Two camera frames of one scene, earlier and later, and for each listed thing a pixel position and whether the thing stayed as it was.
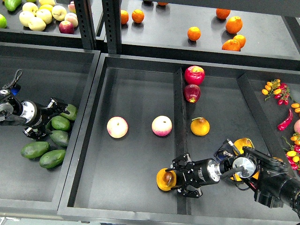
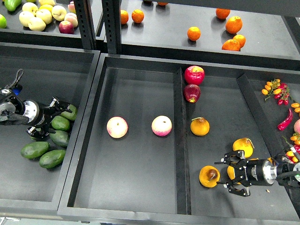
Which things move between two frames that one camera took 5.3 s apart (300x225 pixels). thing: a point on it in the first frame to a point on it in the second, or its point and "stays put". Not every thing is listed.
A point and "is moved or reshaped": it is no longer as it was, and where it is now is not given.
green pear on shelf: (11, 5) stays put
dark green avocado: (34, 149) stays put
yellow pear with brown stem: (166, 180) is moved or reshaped
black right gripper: (196, 174) to (262, 172)
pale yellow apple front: (37, 24) stays put
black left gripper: (36, 116) stays put
